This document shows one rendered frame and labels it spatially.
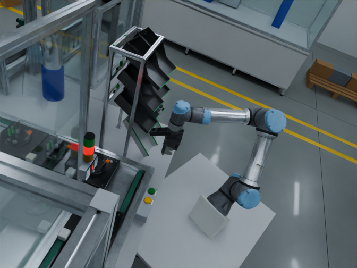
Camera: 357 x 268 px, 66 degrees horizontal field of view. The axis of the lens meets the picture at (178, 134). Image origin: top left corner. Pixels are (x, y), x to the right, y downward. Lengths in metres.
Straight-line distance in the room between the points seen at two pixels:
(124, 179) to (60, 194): 1.39
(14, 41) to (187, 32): 4.86
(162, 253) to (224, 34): 4.28
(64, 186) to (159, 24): 5.30
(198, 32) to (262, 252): 3.87
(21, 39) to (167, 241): 1.28
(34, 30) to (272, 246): 2.79
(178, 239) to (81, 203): 1.34
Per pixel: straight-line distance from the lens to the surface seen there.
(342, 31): 9.98
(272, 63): 5.31
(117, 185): 1.74
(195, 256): 1.68
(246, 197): 1.48
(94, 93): 2.48
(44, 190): 0.40
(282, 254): 3.10
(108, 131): 2.13
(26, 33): 0.73
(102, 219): 0.37
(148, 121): 1.74
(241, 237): 1.86
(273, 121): 1.45
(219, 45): 5.35
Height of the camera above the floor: 2.31
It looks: 40 degrees down
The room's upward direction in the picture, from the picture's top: 20 degrees clockwise
